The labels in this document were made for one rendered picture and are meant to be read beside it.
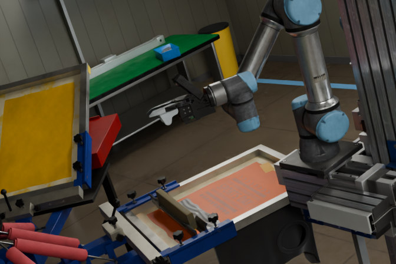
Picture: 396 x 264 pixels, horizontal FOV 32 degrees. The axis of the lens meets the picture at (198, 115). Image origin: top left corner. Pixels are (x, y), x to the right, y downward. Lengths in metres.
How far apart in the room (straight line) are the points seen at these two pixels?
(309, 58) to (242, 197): 1.00
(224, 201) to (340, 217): 0.85
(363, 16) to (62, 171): 1.74
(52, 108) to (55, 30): 3.60
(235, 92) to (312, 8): 0.36
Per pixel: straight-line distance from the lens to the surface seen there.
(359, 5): 2.36
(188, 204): 3.18
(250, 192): 3.11
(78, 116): 3.60
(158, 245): 2.86
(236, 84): 2.21
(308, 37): 2.26
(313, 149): 2.51
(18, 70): 7.10
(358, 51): 2.43
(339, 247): 4.37
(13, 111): 3.84
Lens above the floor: 2.33
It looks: 19 degrees down
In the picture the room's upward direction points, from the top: 17 degrees counter-clockwise
